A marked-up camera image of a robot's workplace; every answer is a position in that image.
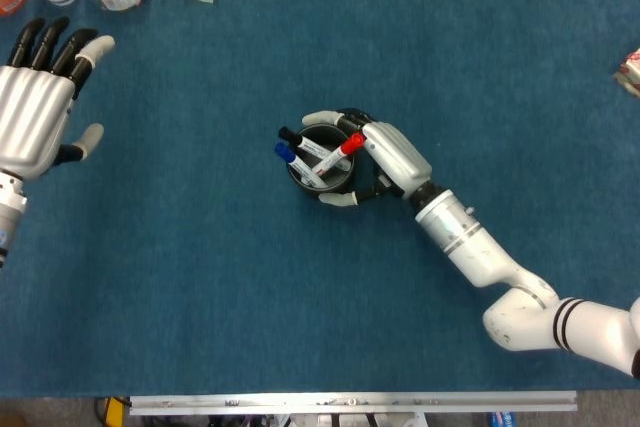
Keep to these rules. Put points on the aluminium table rail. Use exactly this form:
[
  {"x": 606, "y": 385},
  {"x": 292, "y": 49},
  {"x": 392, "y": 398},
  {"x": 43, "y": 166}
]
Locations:
[{"x": 350, "y": 402}]

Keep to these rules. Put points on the silver foil snack package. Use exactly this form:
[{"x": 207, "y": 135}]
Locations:
[{"x": 631, "y": 72}]

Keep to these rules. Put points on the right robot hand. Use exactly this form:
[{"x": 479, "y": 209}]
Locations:
[{"x": 400, "y": 157}]

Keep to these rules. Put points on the blue packet under table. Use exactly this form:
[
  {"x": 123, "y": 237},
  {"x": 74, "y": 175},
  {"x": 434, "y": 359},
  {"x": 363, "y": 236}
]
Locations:
[{"x": 501, "y": 419}]

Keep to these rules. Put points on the black whiteboard marker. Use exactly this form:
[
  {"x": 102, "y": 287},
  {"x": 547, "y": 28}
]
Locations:
[{"x": 312, "y": 146}]

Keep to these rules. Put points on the red whiteboard marker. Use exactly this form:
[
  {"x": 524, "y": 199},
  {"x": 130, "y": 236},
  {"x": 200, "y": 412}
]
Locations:
[{"x": 350, "y": 144}]

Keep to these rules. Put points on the yellow object under table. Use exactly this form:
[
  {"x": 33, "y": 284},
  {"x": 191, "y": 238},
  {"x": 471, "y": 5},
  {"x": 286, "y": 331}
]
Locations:
[{"x": 116, "y": 412}]

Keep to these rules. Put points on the blue whiteboard marker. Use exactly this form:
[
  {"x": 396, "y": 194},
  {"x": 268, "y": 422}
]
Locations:
[{"x": 285, "y": 152}]

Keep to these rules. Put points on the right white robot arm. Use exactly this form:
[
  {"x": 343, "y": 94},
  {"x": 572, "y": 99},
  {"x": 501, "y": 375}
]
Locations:
[{"x": 475, "y": 247}]

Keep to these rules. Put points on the black mesh pen cup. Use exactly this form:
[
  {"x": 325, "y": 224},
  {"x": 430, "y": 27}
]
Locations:
[{"x": 300, "y": 183}]

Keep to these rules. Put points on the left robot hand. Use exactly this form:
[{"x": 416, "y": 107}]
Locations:
[{"x": 30, "y": 117}]

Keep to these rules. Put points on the blue table cloth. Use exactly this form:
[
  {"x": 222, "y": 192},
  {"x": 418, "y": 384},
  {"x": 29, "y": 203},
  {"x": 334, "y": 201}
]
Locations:
[{"x": 200, "y": 272}]

